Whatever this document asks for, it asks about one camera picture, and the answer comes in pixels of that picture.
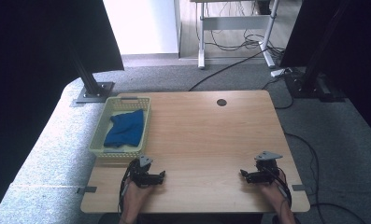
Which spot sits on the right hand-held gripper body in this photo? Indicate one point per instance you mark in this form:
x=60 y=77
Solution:
x=267 y=172

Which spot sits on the dark round table grommet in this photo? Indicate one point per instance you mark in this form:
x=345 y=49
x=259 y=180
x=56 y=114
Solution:
x=221 y=102

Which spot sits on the person's left hand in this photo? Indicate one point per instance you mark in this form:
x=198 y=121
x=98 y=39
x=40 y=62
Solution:
x=135 y=199

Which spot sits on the grey tape strip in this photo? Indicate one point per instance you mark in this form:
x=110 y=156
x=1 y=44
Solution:
x=298 y=187
x=88 y=189

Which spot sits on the person's right hand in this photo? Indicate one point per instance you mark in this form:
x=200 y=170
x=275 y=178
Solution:
x=276 y=193

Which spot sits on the blue t-shirt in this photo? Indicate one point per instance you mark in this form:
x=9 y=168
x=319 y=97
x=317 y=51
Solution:
x=125 y=129

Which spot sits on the white power strip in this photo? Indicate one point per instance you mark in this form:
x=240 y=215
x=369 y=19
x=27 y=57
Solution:
x=278 y=72

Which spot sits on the white desk frame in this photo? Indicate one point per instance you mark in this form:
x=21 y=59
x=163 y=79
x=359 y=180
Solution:
x=236 y=22

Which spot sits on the person's dark clothing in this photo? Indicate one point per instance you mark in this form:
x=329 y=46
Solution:
x=205 y=219

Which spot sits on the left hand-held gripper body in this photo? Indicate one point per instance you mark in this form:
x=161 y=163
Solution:
x=141 y=175

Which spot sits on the black stand with grey base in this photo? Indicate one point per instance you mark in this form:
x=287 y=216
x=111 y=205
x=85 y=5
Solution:
x=91 y=85

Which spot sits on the pale green plastic basket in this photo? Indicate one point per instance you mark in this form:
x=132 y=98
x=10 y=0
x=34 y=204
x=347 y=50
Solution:
x=102 y=141

